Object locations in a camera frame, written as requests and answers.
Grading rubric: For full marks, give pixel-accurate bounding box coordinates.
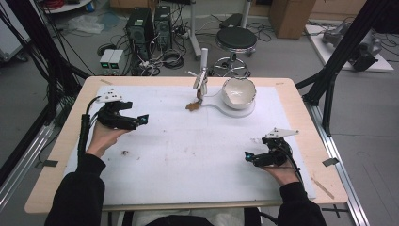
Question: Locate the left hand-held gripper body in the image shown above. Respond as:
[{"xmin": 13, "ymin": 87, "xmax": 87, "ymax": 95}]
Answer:
[{"xmin": 95, "ymin": 89, "xmax": 139, "ymax": 131}]

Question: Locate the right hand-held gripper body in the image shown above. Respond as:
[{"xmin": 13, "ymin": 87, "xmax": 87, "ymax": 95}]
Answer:
[{"xmin": 264, "ymin": 127, "xmax": 299, "ymax": 168}]

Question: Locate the person's right hand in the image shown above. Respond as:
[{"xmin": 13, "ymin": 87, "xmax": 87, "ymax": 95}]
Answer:
[{"xmin": 262, "ymin": 165, "xmax": 301, "ymax": 187}]

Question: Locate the person's left hand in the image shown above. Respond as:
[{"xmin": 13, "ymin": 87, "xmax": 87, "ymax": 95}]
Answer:
[{"xmin": 85, "ymin": 121, "xmax": 131, "ymax": 159}]

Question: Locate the grey bench power supply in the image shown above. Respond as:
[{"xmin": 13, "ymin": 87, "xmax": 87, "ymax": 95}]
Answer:
[
  {"xmin": 108, "ymin": 49, "xmax": 125, "ymax": 75},
  {"xmin": 99, "ymin": 48, "xmax": 115, "ymax": 75}
]

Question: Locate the white keyhole-shaped base board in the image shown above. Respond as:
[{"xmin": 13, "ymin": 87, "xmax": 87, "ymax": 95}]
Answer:
[{"xmin": 200, "ymin": 100, "xmax": 256, "ymax": 119}]

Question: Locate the thin wooden stick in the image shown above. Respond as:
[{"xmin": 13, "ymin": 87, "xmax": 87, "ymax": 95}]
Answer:
[{"xmin": 310, "ymin": 176, "xmax": 336, "ymax": 201}]

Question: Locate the white ceramic bowl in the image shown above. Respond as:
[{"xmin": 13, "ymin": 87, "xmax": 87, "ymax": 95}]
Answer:
[{"xmin": 221, "ymin": 77, "xmax": 257, "ymax": 111}]

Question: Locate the white foam sheet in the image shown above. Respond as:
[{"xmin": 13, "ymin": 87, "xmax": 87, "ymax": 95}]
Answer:
[{"xmin": 64, "ymin": 85, "xmax": 316, "ymax": 205}]

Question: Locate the large black computer tower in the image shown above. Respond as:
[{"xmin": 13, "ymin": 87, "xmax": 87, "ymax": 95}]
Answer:
[{"xmin": 125, "ymin": 7, "xmax": 155, "ymax": 63}]

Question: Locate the clear plastic bag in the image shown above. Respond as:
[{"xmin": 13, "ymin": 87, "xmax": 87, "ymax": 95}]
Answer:
[{"xmin": 67, "ymin": 14, "xmax": 105, "ymax": 35}]

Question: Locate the slim black computer tower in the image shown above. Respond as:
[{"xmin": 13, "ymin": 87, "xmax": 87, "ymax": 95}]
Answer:
[{"xmin": 153, "ymin": 5, "xmax": 174, "ymax": 52}]

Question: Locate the person's dark torso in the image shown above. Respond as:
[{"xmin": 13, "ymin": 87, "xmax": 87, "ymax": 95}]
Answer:
[{"xmin": 145, "ymin": 214, "xmax": 215, "ymax": 226}]

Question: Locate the white metal stand pole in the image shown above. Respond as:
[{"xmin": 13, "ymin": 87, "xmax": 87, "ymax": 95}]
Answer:
[
  {"xmin": 187, "ymin": 0, "xmax": 202, "ymax": 61},
  {"xmin": 239, "ymin": 0, "xmax": 254, "ymax": 29}
]

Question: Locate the white floor board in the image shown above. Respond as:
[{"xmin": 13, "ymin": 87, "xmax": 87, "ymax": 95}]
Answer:
[{"xmin": 304, "ymin": 24, "xmax": 395, "ymax": 73}]

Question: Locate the black round stool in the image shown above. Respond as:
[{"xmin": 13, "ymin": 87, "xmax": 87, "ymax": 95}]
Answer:
[{"xmin": 214, "ymin": 26, "xmax": 259, "ymax": 78}]

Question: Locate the white round table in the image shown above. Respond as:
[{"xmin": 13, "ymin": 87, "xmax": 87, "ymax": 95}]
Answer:
[{"xmin": 40, "ymin": 0, "xmax": 94, "ymax": 14}]

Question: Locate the black flat case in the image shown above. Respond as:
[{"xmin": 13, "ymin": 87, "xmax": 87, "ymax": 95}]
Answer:
[{"xmin": 218, "ymin": 12, "xmax": 244, "ymax": 30}]

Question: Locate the brown cardboard box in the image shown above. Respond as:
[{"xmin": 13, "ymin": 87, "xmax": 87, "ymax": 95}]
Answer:
[{"xmin": 268, "ymin": 0, "xmax": 317, "ymax": 40}]

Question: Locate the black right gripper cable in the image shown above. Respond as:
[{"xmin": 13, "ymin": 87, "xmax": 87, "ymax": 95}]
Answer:
[{"xmin": 281, "ymin": 145, "xmax": 305, "ymax": 186}]

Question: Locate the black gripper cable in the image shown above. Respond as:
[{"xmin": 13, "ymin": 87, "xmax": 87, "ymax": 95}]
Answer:
[
  {"xmin": 77, "ymin": 95, "xmax": 102, "ymax": 161},
  {"xmin": 281, "ymin": 145, "xmax": 305, "ymax": 186}
]

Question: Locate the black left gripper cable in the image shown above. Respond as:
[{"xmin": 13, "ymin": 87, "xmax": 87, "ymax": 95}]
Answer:
[{"xmin": 77, "ymin": 95, "xmax": 102, "ymax": 161}]

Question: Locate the coiled black cable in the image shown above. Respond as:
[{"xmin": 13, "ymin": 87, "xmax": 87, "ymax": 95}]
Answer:
[{"xmin": 160, "ymin": 51, "xmax": 185, "ymax": 71}]

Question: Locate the aluminium rail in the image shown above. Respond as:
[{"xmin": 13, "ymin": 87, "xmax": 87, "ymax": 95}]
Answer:
[
  {"xmin": 305, "ymin": 101, "xmax": 372, "ymax": 226},
  {"xmin": 0, "ymin": 123, "xmax": 56, "ymax": 210}
]

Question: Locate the black frame strut with cables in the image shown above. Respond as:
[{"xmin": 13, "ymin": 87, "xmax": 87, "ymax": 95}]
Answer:
[{"xmin": 0, "ymin": 0, "xmax": 92, "ymax": 126}]

